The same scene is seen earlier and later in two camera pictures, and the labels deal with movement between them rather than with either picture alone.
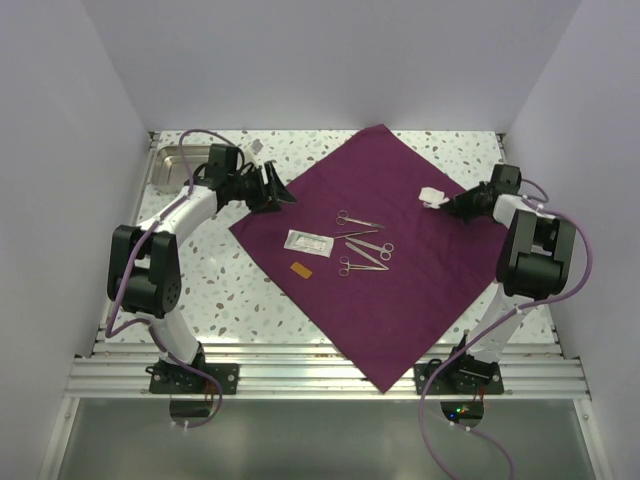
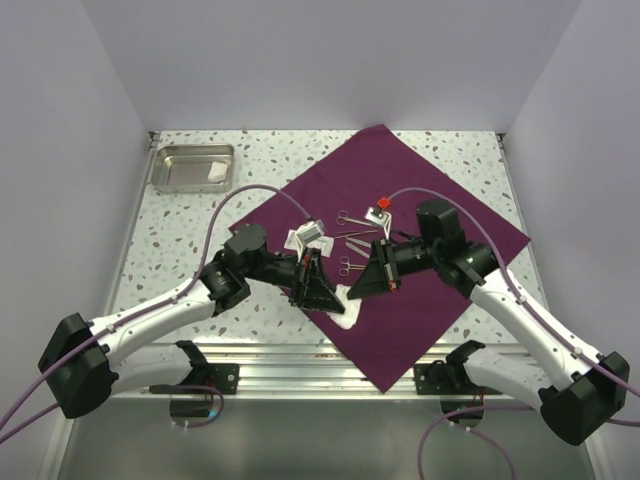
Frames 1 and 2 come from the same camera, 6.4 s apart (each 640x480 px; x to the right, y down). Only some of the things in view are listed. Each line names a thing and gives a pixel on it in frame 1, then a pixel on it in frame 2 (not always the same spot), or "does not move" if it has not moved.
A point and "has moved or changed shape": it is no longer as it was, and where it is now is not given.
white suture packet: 310,243 does not move
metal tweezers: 366,254 does not move
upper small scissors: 343,219 does not move
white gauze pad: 434,205 has moved or changed shape
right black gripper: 458,203 to 378,277
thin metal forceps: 357,234 does not move
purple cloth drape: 368,253 does not move
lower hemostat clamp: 345,261 does not move
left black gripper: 275,188 to 308,287
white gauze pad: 432,195 to 217,172
